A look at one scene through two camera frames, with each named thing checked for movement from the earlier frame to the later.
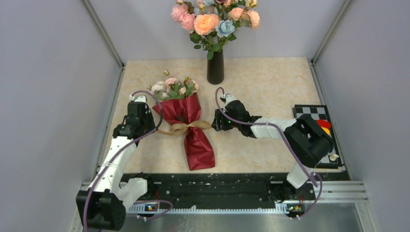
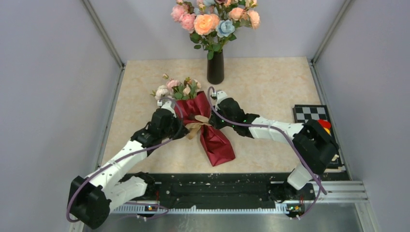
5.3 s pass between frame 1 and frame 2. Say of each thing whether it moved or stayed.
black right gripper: stayed
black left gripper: moved
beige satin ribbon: moved
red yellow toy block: stayed
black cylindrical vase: stayed
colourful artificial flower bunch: stayed
